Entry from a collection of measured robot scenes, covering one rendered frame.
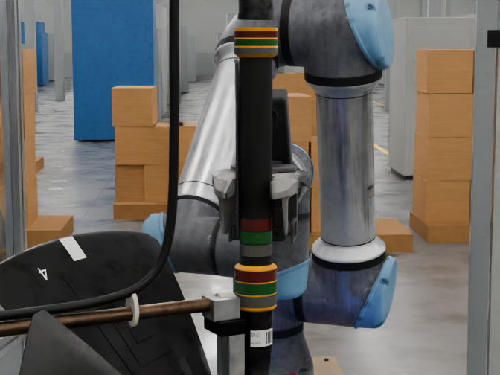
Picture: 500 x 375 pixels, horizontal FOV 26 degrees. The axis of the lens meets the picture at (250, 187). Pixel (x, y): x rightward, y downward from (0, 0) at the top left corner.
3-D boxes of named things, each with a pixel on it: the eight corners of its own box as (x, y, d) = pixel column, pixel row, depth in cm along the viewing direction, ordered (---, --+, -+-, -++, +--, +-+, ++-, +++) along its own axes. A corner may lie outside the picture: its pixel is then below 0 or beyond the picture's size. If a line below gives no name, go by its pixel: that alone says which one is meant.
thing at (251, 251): (248, 258, 108) (248, 246, 108) (234, 253, 111) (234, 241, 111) (278, 255, 110) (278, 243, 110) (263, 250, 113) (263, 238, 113)
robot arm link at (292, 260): (234, 283, 144) (236, 202, 143) (315, 291, 141) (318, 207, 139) (213, 296, 137) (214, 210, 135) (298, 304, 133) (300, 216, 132)
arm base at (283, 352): (216, 363, 187) (215, 308, 185) (301, 356, 190) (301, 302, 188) (232, 396, 172) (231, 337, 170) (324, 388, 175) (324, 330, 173)
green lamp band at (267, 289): (246, 297, 108) (246, 286, 108) (227, 289, 112) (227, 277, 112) (284, 293, 110) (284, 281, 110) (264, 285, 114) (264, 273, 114)
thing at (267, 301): (246, 310, 108) (246, 298, 108) (227, 301, 112) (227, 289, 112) (284, 306, 110) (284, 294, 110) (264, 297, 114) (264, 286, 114)
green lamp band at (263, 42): (246, 46, 105) (246, 39, 105) (226, 46, 109) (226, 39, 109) (286, 46, 107) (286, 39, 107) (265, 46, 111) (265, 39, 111)
